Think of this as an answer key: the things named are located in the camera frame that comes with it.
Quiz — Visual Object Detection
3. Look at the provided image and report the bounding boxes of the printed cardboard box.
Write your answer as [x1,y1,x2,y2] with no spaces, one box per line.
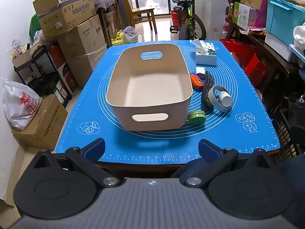
[33,0,96,38]

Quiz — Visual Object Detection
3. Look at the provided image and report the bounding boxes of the wooden side table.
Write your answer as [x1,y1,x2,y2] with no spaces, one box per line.
[95,0,120,48]

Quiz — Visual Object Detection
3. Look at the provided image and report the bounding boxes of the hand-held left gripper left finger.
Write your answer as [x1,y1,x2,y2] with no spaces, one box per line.
[33,138,121,188]

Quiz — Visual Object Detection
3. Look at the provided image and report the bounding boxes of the large taped cardboard box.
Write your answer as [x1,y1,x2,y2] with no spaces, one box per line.
[57,14,108,89]

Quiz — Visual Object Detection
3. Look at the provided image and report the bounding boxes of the blue silicone baking mat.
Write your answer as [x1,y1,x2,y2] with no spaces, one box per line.
[55,40,280,165]

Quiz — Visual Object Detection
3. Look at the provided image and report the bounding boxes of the translucent plastic bag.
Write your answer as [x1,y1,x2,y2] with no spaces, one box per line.
[122,26,139,44]

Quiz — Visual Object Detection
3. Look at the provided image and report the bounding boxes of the floral tissue pack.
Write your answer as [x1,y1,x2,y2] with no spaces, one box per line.
[190,39,218,66]

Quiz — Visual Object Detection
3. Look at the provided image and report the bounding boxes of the wooden chair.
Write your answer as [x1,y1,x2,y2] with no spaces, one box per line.
[119,0,158,35]

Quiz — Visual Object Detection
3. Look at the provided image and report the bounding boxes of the white red-print plastic bag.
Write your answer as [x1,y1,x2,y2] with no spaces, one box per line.
[2,78,43,131]

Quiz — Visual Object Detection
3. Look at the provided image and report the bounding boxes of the dark wooden shelf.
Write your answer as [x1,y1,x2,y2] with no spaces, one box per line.
[225,19,305,77]

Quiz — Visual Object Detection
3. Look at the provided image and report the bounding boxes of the orange and purple plastic toy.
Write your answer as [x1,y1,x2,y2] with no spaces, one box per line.
[189,73,205,90]

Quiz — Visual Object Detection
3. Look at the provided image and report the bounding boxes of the red gift boxes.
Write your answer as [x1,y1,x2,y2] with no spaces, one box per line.
[220,39,270,86]

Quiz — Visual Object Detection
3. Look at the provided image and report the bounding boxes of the black remote control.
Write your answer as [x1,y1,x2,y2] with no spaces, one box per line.
[201,71,216,111]

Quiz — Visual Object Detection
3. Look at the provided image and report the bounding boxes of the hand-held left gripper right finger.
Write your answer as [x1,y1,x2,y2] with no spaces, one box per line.
[180,138,274,188]

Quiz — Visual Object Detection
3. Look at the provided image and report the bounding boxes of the magenta gift bag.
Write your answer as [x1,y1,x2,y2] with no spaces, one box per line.
[258,0,268,28]

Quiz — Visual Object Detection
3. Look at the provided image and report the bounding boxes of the green and white carton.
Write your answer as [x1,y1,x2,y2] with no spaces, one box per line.
[232,2,250,31]

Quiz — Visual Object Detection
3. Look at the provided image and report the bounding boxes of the beige plastic storage bin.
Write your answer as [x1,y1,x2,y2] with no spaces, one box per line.
[105,43,193,131]

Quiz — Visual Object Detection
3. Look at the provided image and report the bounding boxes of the green bicycle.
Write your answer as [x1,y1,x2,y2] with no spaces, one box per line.
[156,0,207,41]

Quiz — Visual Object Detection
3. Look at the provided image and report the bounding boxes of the white tape roll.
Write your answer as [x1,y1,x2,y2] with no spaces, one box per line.
[208,84,233,112]

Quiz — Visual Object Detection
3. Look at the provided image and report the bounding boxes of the teal plastic storage box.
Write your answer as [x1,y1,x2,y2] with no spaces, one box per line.
[265,0,305,47]

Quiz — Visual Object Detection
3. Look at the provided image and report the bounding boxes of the black plastic crate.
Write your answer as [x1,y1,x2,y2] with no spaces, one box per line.
[276,95,305,158]

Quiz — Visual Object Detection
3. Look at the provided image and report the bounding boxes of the white pill bottle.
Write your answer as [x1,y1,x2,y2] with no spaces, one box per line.
[218,91,233,107]

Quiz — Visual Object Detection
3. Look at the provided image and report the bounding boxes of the black metal rack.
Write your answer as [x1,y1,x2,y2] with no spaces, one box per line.
[13,44,72,101]

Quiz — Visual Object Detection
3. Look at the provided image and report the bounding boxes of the low cardboard box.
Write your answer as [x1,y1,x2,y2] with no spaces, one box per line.
[12,94,68,151]

